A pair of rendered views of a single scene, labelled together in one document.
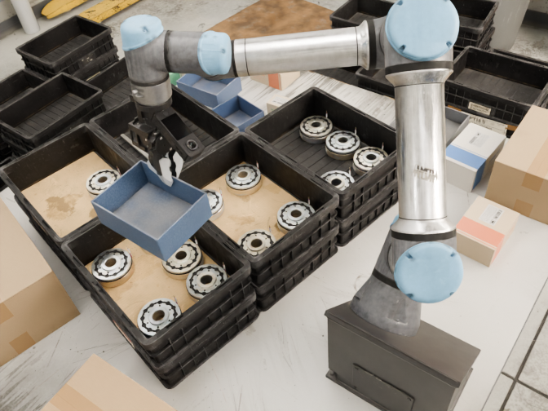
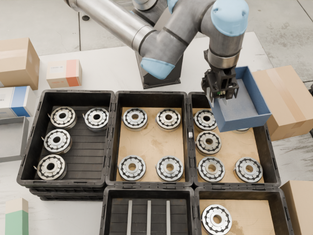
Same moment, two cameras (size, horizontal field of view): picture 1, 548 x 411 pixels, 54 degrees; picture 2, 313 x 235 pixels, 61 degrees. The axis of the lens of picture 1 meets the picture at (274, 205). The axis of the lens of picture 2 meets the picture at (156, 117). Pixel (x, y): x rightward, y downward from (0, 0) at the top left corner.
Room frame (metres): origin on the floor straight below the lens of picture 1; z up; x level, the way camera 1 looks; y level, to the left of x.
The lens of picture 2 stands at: (1.38, 0.36, 1.81)
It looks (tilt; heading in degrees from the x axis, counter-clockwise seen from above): 58 degrees down; 216
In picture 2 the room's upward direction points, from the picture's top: 2 degrees clockwise
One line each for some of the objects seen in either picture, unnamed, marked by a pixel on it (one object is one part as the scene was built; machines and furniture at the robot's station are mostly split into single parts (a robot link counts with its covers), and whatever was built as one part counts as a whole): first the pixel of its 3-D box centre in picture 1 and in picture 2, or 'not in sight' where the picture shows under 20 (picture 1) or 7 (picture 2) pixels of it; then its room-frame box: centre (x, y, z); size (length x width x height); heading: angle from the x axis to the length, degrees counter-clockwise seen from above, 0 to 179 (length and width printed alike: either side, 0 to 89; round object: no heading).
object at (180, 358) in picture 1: (168, 293); not in sight; (0.83, 0.30, 0.76); 0.40 x 0.30 x 0.12; 37
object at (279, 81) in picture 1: (274, 69); not in sight; (1.86, -0.07, 0.74); 0.16 x 0.12 x 0.07; 48
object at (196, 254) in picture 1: (181, 257); (208, 141); (0.87, 0.25, 0.86); 0.10 x 0.10 x 0.01
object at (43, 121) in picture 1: (64, 142); not in sight; (2.03, 0.94, 0.37); 0.40 x 0.30 x 0.45; 138
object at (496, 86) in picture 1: (488, 117); not in sight; (1.85, -0.99, 0.37); 0.40 x 0.30 x 0.45; 48
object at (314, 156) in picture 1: (326, 151); (74, 139); (1.19, -0.17, 0.87); 0.40 x 0.30 x 0.11; 37
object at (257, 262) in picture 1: (247, 192); (150, 134); (1.01, 0.07, 0.92); 0.40 x 0.30 x 0.02; 37
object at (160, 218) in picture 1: (152, 208); (234, 97); (0.81, 0.26, 1.11); 0.20 x 0.15 x 0.07; 49
